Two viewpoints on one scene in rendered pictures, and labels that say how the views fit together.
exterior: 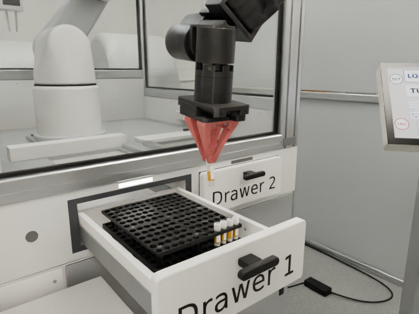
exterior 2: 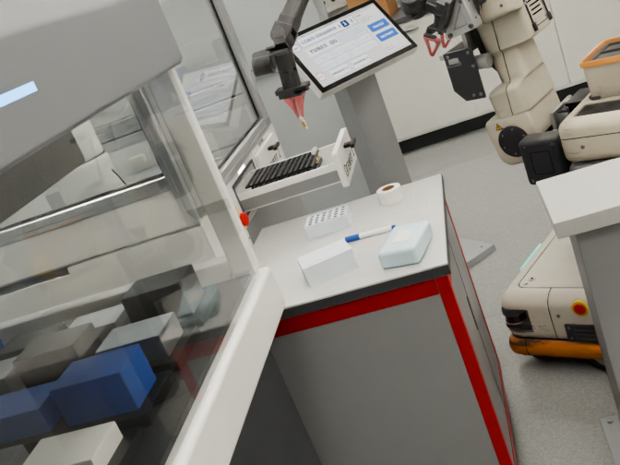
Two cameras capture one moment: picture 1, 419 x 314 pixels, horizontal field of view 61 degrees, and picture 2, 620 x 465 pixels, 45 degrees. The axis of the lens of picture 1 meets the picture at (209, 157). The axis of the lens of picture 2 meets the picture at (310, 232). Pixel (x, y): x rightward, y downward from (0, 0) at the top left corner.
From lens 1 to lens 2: 192 cm
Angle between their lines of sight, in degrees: 35
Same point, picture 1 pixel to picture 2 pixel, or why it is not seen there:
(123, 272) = (302, 184)
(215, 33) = (289, 54)
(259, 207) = not seen: hidden behind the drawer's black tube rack
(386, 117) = (309, 77)
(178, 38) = (264, 65)
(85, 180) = (231, 172)
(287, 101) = (255, 92)
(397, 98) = (306, 61)
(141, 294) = (320, 179)
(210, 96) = (296, 83)
